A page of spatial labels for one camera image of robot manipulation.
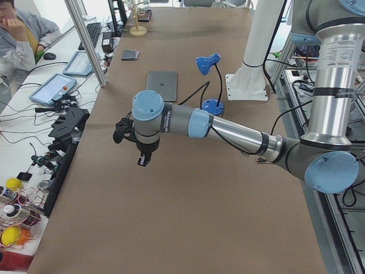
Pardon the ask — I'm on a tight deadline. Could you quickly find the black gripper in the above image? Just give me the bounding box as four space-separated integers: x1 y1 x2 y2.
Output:
136 141 159 167

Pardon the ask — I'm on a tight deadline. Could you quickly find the grey laptop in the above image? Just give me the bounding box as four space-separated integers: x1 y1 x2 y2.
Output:
145 71 177 102

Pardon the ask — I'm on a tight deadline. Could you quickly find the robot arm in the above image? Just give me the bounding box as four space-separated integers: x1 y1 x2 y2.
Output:
132 1 364 194

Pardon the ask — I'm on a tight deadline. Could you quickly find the black foam holder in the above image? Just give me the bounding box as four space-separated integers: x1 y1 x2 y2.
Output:
48 107 90 152

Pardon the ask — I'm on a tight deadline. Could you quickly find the blue desk lamp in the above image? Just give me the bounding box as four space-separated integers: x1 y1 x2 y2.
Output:
195 53 225 116

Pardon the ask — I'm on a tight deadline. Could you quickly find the folded grey cloth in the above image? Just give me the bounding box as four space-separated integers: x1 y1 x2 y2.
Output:
121 49 140 61

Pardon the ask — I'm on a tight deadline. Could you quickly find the blue teach pendant near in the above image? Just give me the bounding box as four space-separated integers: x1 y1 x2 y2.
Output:
29 74 77 104

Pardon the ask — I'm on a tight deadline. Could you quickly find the blue teach pendant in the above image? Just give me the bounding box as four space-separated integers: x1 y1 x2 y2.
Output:
29 74 77 104
62 51 93 77

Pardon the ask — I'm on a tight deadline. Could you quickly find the blue teach pendant far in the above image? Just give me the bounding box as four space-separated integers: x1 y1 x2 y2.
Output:
62 51 93 77

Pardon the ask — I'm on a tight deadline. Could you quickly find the wooden stand with round base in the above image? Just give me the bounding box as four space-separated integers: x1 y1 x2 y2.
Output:
125 0 147 37

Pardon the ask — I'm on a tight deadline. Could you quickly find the black keyboard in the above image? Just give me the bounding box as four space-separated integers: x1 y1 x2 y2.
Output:
86 22 102 47

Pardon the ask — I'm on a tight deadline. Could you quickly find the black computer mouse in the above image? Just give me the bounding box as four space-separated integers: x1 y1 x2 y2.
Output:
43 53 56 61

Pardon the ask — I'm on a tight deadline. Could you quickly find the black box at table edge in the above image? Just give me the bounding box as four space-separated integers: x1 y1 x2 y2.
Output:
137 10 152 22

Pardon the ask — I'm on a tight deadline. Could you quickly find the yellow ball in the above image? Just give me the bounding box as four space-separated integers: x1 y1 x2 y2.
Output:
1 226 21 246

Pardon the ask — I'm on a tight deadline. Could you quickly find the seated person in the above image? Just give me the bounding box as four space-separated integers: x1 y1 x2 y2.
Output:
1 1 61 91

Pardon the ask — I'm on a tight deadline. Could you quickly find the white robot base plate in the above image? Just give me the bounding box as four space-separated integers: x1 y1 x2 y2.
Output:
225 74 268 101

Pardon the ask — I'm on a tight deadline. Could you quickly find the copper wire basket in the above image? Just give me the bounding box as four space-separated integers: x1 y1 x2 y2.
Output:
1 186 46 251

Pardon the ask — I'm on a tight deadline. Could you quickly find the aluminium frame post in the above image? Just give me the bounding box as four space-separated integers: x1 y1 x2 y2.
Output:
65 0 107 87

